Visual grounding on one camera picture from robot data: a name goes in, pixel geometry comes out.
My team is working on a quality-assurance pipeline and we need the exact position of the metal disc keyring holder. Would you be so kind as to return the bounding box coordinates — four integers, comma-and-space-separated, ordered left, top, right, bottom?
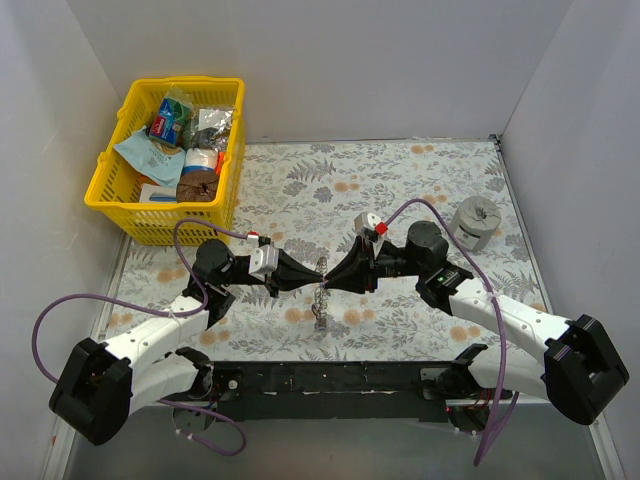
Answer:
311, 256, 329, 331

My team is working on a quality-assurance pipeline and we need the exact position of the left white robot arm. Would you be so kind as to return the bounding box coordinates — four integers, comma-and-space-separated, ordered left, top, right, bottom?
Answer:
49, 239, 323, 445

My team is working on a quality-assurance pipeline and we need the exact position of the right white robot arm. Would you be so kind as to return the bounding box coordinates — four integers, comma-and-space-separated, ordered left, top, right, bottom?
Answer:
324, 221, 629, 425

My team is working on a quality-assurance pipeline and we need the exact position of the floral table mat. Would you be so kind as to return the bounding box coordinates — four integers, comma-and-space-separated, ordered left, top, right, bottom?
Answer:
97, 140, 560, 362

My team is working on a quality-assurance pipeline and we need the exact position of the grey paper wrapped roll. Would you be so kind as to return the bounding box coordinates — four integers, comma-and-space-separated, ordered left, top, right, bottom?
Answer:
450, 196, 502, 252

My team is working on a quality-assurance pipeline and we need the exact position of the white blue box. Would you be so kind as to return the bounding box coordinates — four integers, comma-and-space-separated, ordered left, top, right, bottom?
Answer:
138, 184, 177, 203

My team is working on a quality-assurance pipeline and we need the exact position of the light blue paper pouch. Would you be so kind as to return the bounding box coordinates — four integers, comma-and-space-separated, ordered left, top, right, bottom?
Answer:
114, 127, 186, 187

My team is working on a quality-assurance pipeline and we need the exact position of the silver foil bag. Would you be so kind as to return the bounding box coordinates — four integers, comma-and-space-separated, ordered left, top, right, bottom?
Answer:
191, 108, 234, 152

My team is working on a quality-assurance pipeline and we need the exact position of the yellow plastic basket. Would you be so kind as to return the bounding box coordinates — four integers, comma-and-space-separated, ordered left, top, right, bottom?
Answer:
84, 76, 246, 246

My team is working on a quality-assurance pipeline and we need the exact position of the red blue snack pack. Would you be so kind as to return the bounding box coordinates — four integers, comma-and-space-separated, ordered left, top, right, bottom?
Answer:
148, 113, 183, 147

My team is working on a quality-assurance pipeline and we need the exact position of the green snack packet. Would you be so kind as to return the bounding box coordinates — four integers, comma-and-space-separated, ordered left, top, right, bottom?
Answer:
159, 85, 194, 122

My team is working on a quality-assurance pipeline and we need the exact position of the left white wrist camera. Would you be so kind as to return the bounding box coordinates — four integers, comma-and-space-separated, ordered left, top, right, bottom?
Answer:
249, 244, 279, 280

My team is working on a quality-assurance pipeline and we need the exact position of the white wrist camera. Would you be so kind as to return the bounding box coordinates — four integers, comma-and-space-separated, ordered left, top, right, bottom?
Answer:
354, 212, 388, 257
249, 244, 279, 280

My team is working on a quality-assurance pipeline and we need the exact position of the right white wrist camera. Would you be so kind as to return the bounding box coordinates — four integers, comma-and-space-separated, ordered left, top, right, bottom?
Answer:
354, 212, 388, 257

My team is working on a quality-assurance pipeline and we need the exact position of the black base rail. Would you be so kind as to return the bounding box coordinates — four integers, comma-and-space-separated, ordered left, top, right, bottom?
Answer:
154, 357, 516, 424

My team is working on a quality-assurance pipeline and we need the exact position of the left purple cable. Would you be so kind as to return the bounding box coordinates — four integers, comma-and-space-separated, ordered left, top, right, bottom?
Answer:
31, 217, 259, 456

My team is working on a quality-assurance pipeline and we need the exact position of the purple cable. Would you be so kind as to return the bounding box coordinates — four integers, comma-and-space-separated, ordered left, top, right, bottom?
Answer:
31, 217, 259, 456
384, 198, 521, 466

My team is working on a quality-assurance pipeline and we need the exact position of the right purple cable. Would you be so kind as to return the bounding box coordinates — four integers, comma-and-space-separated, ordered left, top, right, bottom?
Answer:
384, 198, 521, 466

